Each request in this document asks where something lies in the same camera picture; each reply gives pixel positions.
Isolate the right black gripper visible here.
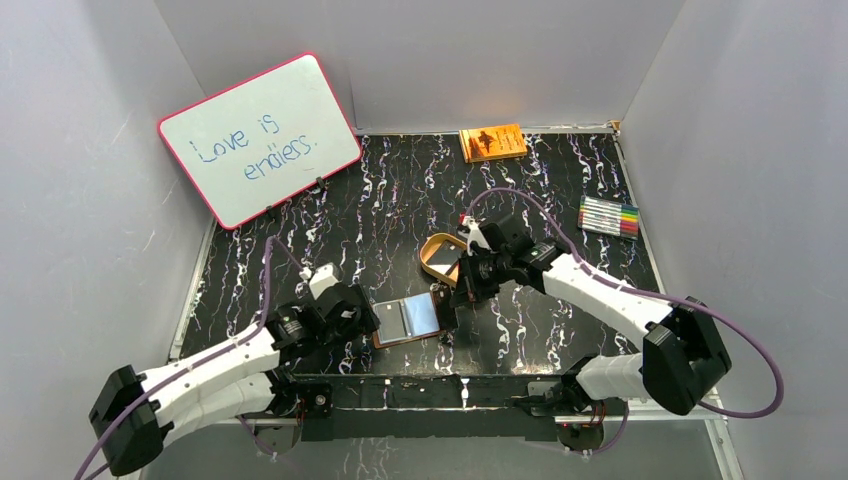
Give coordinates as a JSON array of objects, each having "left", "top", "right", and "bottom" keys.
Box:
[{"left": 450, "top": 248, "right": 512, "bottom": 307}]

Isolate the dark credit card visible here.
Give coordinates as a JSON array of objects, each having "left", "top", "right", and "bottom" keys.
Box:
[
  {"left": 430, "top": 283, "right": 458, "bottom": 331},
  {"left": 427, "top": 240, "right": 464, "bottom": 277}
]

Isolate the gold oval tin tray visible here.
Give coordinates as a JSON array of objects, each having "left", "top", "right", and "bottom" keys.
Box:
[{"left": 419, "top": 233, "right": 467, "bottom": 288}]

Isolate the brown leather card holder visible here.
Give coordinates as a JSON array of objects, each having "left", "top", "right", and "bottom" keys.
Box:
[{"left": 373, "top": 291, "right": 447, "bottom": 348}]

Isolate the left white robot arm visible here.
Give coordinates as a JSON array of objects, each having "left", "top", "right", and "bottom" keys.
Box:
[{"left": 89, "top": 283, "right": 379, "bottom": 477}]

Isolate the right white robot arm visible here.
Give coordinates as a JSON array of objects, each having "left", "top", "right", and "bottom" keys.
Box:
[{"left": 451, "top": 215, "right": 732, "bottom": 416}]

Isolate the colour marker pen set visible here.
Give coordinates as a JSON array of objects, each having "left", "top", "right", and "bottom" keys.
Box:
[{"left": 577, "top": 196, "right": 640, "bottom": 240}]

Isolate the orange book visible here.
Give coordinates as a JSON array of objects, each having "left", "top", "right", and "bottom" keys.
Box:
[{"left": 458, "top": 124, "right": 528, "bottom": 163}]

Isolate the pink framed whiteboard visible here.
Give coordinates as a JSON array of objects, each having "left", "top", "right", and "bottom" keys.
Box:
[{"left": 157, "top": 53, "right": 363, "bottom": 230}]

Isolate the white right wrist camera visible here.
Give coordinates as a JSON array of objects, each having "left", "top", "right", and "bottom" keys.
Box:
[{"left": 457, "top": 214, "right": 491, "bottom": 256}]

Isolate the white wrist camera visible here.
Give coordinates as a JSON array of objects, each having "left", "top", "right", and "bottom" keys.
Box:
[
  {"left": 299, "top": 262, "right": 341, "bottom": 299},
  {"left": 457, "top": 214, "right": 491, "bottom": 256}
]

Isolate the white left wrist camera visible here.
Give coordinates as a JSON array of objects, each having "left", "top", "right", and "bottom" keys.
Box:
[{"left": 299, "top": 262, "right": 341, "bottom": 299}]

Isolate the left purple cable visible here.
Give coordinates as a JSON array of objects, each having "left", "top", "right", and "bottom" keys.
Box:
[{"left": 72, "top": 235, "right": 313, "bottom": 480}]

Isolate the purple cable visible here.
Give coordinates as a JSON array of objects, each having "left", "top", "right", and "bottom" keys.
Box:
[
  {"left": 463, "top": 187, "right": 785, "bottom": 458},
  {"left": 72, "top": 235, "right": 313, "bottom": 480}
]

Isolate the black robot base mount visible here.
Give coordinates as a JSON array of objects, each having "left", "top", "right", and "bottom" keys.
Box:
[{"left": 235, "top": 374, "right": 627, "bottom": 458}]

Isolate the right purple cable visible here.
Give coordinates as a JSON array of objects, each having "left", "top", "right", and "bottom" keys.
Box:
[{"left": 463, "top": 187, "right": 785, "bottom": 458}]

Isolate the aluminium rail frame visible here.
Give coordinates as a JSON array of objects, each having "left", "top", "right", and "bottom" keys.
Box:
[{"left": 115, "top": 377, "right": 747, "bottom": 480}]

